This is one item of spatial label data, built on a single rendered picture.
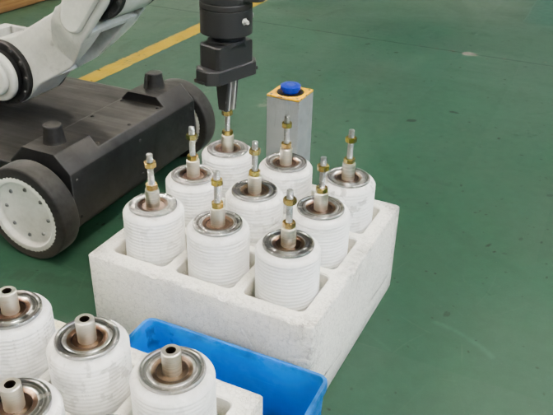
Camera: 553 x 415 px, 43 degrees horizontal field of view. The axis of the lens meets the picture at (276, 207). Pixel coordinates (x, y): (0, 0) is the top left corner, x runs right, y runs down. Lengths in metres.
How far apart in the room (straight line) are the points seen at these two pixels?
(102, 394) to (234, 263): 0.30
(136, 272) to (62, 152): 0.40
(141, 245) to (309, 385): 0.33
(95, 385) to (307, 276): 0.33
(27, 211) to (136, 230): 0.40
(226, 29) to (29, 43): 0.56
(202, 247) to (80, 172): 0.46
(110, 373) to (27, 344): 0.12
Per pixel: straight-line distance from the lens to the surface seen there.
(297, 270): 0.98
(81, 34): 1.44
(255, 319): 1.01
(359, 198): 1.17
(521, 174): 1.89
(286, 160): 1.23
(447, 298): 1.37
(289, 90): 1.37
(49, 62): 1.58
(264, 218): 1.12
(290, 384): 1.02
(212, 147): 1.29
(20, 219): 1.47
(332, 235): 1.08
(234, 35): 1.17
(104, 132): 1.53
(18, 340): 0.90
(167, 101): 1.67
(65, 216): 1.38
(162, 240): 1.09
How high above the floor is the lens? 0.80
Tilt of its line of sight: 30 degrees down
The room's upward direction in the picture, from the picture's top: 1 degrees clockwise
